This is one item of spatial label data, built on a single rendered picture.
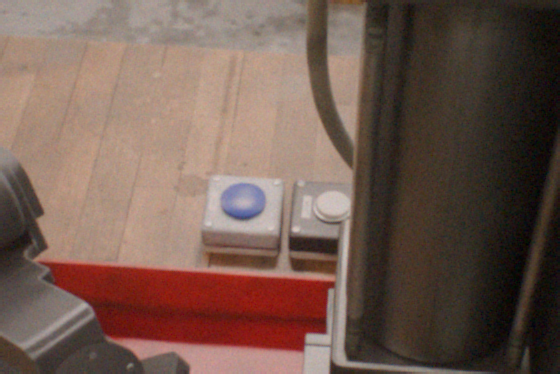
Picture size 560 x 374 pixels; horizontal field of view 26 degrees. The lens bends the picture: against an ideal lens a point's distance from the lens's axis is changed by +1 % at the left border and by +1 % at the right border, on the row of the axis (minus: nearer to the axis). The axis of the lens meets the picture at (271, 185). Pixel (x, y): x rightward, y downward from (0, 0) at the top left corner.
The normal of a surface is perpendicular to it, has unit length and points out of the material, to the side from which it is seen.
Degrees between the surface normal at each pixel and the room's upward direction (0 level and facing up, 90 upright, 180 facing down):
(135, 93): 0
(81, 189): 0
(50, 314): 24
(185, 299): 90
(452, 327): 90
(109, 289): 90
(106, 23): 0
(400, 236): 90
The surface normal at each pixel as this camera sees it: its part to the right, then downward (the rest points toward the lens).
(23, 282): -0.29, -0.84
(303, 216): 0.00, -0.69
